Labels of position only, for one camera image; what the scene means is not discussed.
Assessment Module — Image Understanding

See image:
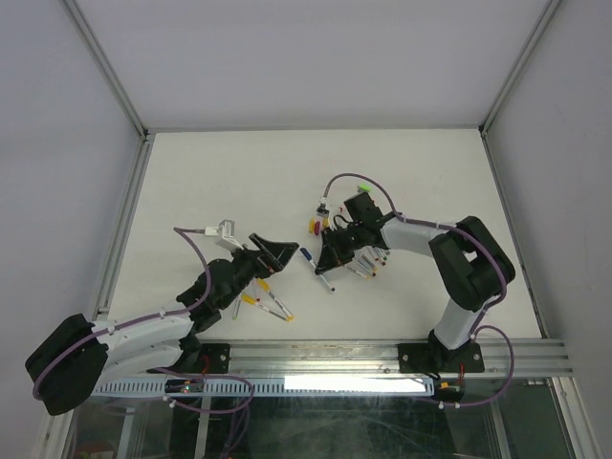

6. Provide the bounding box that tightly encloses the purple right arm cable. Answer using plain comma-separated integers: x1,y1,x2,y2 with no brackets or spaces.
317,172,515,410

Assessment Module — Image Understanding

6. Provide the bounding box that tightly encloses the red cap marker group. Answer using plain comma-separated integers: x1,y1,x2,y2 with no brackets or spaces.
361,254,378,273

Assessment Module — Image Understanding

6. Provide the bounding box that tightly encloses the green cap marker pen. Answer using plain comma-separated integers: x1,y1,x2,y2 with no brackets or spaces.
232,296,242,320

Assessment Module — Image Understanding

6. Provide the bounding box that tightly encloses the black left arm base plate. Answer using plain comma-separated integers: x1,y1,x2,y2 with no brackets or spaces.
174,342,230,375

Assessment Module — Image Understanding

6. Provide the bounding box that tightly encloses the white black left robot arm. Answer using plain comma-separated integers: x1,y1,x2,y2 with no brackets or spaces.
25,220,299,416

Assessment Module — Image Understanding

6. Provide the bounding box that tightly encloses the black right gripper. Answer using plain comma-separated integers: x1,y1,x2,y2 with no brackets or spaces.
315,222,365,274

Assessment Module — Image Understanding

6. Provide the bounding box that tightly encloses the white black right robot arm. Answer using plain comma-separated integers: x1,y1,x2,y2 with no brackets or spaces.
316,192,515,370

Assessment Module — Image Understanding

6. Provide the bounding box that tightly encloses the blue cap marker pen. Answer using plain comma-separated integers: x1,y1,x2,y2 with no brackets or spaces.
299,247,337,293

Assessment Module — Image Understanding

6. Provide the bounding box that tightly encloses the grey slotted cable duct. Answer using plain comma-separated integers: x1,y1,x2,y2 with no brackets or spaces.
93,375,434,399

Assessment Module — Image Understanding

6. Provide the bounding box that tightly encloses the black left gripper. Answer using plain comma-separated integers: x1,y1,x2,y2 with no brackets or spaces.
218,232,296,307

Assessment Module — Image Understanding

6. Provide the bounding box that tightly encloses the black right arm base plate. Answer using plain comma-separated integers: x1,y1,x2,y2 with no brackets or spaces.
397,341,485,375

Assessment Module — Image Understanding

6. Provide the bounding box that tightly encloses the aluminium frame rail front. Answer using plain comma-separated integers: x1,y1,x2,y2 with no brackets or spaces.
202,338,574,379

